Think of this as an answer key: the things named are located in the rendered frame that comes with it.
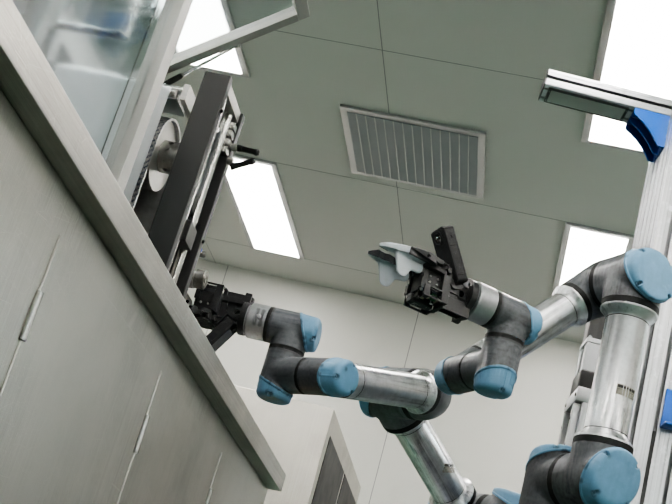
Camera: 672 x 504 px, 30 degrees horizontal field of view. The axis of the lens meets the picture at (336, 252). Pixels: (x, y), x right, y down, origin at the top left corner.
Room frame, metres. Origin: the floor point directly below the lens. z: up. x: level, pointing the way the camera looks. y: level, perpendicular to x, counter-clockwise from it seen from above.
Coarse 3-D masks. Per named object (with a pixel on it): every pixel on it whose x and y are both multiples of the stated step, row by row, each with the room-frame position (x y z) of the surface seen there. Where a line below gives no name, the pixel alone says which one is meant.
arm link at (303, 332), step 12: (276, 312) 2.47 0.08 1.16; (288, 312) 2.47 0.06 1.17; (300, 312) 2.48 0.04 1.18; (264, 324) 2.47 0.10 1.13; (276, 324) 2.47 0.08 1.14; (288, 324) 2.46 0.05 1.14; (300, 324) 2.45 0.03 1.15; (312, 324) 2.45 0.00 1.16; (264, 336) 2.49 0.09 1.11; (276, 336) 2.47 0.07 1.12; (288, 336) 2.46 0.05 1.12; (300, 336) 2.46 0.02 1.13; (312, 336) 2.46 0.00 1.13; (300, 348) 2.47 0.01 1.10; (312, 348) 2.47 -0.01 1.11
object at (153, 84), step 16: (176, 0) 1.48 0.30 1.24; (192, 0) 1.50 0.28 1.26; (176, 16) 1.47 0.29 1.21; (176, 32) 1.48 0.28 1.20; (160, 48) 1.47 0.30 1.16; (160, 64) 1.47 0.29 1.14; (160, 80) 1.49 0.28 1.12; (144, 96) 1.47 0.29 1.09; (144, 112) 1.48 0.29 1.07; (128, 128) 1.48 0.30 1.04; (144, 128) 1.49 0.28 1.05; (128, 144) 1.47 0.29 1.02; (128, 160) 1.48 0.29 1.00; (128, 176) 1.50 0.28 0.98
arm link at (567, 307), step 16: (560, 288) 2.43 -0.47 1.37; (576, 288) 2.41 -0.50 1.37; (544, 304) 2.40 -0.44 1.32; (560, 304) 2.40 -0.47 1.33; (576, 304) 2.41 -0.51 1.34; (592, 304) 2.41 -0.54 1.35; (544, 320) 2.38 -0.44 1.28; (560, 320) 2.40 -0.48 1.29; (576, 320) 2.42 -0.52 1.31; (544, 336) 2.39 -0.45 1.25; (464, 352) 2.35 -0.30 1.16; (528, 352) 2.39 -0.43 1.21; (448, 368) 2.34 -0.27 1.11; (448, 384) 2.36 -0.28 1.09; (464, 384) 2.32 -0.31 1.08
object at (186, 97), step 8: (176, 88) 2.17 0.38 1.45; (184, 88) 2.16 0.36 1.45; (184, 96) 2.16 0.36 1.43; (192, 96) 2.19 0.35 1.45; (168, 104) 2.23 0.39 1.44; (176, 104) 2.22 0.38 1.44; (184, 104) 2.18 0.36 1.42; (192, 104) 2.20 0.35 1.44; (168, 112) 2.26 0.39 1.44; (176, 112) 2.25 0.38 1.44
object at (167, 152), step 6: (162, 144) 2.21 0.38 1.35; (168, 144) 2.21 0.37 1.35; (174, 144) 2.21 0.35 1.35; (162, 150) 2.21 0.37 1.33; (168, 150) 2.21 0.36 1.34; (174, 150) 2.21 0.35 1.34; (162, 156) 2.21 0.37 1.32; (168, 156) 2.21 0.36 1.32; (174, 156) 2.21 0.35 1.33; (162, 162) 2.22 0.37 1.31; (168, 162) 2.22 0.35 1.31; (162, 168) 2.23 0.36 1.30; (168, 168) 2.23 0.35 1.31
